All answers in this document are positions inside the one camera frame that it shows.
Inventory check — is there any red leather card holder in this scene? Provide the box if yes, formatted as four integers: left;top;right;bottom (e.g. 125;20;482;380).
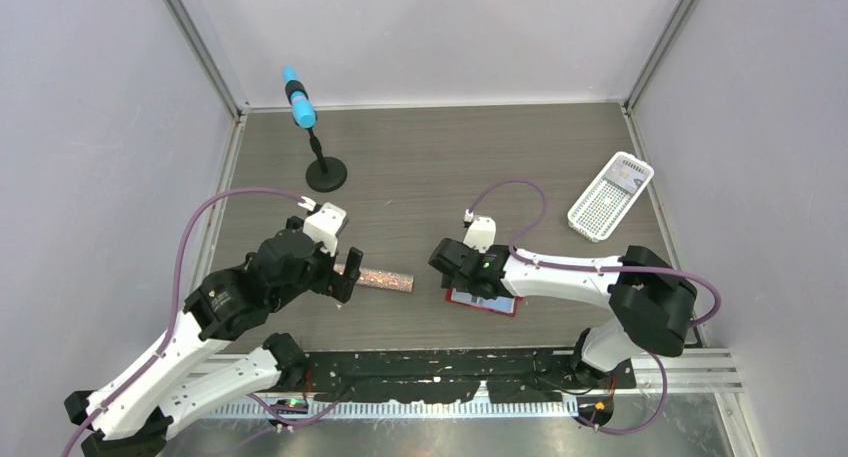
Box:
445;288;522;317

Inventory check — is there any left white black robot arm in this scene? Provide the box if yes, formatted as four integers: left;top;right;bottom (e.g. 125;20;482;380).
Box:
64;229;363;456

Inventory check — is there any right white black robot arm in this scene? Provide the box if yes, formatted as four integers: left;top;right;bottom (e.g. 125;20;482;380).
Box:
428;238;697;388

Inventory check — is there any silver VIP card in basket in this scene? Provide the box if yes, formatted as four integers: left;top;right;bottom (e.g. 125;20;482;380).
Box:
605;158;648;194

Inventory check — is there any glittery sequin tube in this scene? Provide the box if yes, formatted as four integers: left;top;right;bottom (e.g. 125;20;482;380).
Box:
356;267;414;293

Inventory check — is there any blue microphone on black stand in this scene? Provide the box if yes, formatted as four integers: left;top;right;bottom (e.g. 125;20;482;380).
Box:
282;66;348;193

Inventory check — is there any white perforated plastic basket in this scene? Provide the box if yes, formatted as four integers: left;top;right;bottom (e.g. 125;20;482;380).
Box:
567;151;654;243

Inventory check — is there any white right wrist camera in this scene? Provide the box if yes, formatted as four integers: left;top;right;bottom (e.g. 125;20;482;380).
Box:
462;209;497;253

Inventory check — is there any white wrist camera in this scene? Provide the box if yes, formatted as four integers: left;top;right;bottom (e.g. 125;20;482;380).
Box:
298;196;348;257
462;209;497;253

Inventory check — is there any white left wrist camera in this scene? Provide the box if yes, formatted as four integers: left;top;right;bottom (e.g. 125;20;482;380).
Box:
298;196;348;257

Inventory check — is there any white slotted cable duct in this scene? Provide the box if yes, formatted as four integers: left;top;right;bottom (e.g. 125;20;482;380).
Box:
204;396;578;421

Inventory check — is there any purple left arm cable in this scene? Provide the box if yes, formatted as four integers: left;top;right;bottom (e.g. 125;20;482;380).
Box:
60;186;349;457

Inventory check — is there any aluminium frame rail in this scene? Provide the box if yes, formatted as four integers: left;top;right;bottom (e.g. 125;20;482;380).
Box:
185;348;745;394

